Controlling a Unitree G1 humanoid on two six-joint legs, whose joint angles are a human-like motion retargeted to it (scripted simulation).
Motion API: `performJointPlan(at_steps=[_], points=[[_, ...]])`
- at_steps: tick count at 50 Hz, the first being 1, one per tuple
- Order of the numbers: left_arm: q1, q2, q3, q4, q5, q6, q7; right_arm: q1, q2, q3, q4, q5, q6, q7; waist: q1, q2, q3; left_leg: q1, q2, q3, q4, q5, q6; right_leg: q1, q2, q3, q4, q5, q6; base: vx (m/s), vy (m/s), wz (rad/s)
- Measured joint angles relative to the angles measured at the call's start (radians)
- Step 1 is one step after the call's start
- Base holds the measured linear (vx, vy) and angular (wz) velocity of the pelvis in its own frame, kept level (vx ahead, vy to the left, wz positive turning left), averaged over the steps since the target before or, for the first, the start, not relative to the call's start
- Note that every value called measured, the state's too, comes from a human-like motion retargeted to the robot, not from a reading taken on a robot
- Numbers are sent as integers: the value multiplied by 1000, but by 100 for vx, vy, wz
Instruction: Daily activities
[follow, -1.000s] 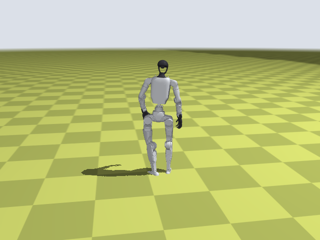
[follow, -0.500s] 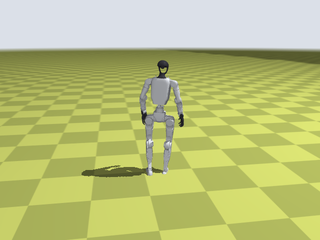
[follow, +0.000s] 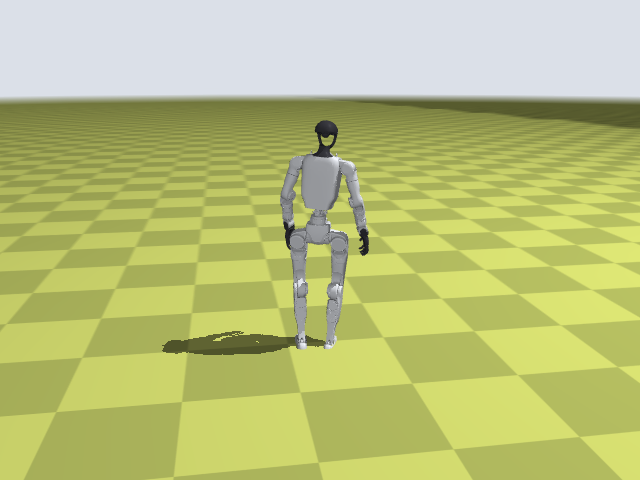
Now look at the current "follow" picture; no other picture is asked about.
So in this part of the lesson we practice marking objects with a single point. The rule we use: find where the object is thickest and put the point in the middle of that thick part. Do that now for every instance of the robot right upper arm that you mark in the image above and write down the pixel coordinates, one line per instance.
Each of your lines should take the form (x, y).
(348, 169)

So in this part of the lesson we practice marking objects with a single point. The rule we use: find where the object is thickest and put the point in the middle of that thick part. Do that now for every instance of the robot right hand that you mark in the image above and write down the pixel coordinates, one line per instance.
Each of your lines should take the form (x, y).
(364, 237)

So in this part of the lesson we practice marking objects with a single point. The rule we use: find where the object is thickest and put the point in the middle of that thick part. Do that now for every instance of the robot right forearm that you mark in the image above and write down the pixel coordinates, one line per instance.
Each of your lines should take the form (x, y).
(360, 218)

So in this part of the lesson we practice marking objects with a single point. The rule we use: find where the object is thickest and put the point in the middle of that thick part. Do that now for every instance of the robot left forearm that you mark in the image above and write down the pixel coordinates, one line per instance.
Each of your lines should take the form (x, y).
(287, 211)

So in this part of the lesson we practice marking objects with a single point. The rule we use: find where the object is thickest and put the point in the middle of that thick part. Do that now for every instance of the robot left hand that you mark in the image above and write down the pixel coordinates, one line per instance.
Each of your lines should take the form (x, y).
(288, 234)

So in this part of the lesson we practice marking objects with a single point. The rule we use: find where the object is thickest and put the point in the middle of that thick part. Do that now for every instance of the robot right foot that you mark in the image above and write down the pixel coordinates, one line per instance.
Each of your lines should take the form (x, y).
(328, 346)

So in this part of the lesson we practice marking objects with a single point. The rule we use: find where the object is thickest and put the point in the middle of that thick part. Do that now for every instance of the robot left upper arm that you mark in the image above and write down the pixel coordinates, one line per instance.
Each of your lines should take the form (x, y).
(295, 165)

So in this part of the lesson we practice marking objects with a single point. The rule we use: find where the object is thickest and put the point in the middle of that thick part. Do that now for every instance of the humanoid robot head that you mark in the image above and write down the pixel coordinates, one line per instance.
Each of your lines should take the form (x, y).
(325, 128)

